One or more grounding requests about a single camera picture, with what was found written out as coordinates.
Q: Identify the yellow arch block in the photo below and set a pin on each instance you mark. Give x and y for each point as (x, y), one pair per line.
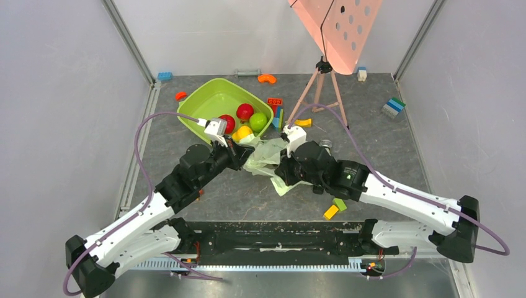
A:
(304, 122)

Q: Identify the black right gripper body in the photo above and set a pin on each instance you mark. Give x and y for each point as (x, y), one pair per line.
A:
(283, 171)

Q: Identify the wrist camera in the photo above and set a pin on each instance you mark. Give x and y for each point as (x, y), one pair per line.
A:
(215, 130)
(295, 136)

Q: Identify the orange arch block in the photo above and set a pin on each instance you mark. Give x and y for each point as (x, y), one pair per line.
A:
(267, 79)

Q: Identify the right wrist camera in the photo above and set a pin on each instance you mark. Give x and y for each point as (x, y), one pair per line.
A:
(295, 136)

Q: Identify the red fake tomato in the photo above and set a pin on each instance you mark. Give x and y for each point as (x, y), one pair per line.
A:
(230, 123)

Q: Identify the green plastic basin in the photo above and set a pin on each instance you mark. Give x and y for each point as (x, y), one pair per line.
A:
(220, 96)

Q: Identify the pale green plastic bag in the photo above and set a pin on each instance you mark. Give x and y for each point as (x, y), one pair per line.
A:
(265, 160)

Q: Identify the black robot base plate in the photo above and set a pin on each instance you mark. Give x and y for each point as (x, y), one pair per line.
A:
(287, 243)

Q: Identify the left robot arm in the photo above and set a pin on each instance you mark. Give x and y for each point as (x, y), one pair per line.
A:
(90, 261)

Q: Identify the white blue small block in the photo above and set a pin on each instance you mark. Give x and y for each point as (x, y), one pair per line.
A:
(361, 74)

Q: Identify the red fake pomegranate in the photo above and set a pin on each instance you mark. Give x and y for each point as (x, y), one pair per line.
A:
(244, 112)

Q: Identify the green fake apple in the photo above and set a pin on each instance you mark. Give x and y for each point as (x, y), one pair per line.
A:
(258, 121)

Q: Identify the stacked grey blue green bricks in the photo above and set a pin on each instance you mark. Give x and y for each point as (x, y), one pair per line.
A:
(393, 107)

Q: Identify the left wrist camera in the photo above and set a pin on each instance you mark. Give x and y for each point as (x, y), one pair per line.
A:
(215, 130)

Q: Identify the blue green toy block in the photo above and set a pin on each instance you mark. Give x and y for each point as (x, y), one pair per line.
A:
(277, 121)

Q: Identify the red round block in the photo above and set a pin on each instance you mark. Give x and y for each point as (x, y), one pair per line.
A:
(180, 96)

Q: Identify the grey metal handle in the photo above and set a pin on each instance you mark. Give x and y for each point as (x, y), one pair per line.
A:
(245, 73)

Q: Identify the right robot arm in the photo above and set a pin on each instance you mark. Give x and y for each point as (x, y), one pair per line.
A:
(437, 221)

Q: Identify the blue toy brick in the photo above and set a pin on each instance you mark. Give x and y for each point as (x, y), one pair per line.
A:
(164, 76)

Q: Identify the pink perforated board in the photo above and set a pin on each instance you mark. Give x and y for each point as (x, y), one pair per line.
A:
(339, 28)

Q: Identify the red toy brick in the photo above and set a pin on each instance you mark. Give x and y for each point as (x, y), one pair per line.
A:
(274, 103)

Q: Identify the light green wooden block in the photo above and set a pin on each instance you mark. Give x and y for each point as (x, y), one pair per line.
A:
(339, 204)

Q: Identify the yellow wooden block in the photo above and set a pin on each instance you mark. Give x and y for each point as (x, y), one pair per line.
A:
(331, 212)

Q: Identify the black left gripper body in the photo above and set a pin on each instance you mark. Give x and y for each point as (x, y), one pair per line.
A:
(232, 159)

